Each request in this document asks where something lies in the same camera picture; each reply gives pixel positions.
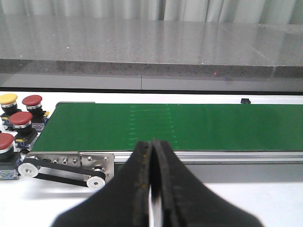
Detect grey pleated curtain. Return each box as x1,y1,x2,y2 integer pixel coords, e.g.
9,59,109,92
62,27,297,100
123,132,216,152
0,0,303,25

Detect grey stone counter right slab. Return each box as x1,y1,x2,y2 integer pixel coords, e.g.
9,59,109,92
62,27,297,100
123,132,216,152
222,23,303,79

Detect green conveyor belt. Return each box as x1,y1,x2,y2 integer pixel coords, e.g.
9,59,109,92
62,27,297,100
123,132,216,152
33,103,303,151

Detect red push button front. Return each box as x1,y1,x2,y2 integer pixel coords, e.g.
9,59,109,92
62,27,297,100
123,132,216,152
0,132,22,180

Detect yellow push button far left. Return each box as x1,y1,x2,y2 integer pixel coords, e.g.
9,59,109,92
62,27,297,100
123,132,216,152
0,93,21,131

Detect red push button middle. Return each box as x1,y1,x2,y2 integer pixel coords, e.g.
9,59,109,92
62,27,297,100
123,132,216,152
9,112,38,154

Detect small black block behind belt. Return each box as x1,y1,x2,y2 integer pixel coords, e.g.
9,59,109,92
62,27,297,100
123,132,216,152
241,98,251,104

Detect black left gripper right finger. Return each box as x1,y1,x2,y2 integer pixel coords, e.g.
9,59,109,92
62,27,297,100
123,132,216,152
152,140,262,227

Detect red push button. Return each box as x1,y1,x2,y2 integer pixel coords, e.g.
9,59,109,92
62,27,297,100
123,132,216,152
22,95,50,132
9,112,38,154
0,132,22,180

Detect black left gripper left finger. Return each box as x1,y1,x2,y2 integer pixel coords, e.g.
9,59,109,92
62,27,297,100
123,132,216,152
52,141,151,227

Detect aluminium conveyor frame rail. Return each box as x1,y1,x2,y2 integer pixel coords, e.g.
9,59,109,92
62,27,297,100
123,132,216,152
113,150,303,164

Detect black conveyor drive belt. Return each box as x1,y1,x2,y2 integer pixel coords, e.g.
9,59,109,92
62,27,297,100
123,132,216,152
18,157,106,189

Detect grey stone counter slab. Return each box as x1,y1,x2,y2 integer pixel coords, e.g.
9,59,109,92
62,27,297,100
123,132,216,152
222,23,303,79
0,15,275,77

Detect steel conveyor end plate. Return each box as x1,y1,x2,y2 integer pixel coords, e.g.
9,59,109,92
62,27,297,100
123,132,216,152
23,151,115,183

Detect grey stone counter left slab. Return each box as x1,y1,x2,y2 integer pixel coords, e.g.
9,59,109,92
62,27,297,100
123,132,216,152
0,15,275,77

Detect red push button back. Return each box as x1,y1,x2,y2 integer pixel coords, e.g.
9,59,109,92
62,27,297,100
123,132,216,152
22,95,50,132

